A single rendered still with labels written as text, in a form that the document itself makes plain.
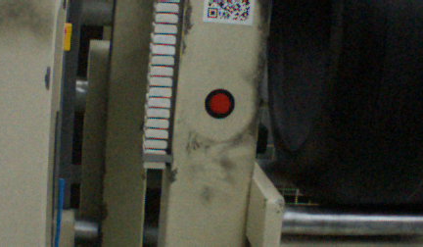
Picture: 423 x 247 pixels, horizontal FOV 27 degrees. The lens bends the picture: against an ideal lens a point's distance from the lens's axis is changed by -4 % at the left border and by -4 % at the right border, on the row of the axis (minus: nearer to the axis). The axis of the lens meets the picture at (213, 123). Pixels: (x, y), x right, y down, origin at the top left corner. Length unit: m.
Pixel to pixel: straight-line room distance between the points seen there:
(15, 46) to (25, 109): 0.04
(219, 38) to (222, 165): 0.19
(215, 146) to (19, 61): 0.89
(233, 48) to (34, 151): 0.86
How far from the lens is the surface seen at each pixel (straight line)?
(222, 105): 1.36
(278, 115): 1.59
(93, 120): 2.12
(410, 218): 1.42
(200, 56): 1.35
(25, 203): 0.53
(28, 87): 0.51
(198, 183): 1.39
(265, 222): 1.30
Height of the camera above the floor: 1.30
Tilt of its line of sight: 11 degrees down
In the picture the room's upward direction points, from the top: 5 degrees clockwise
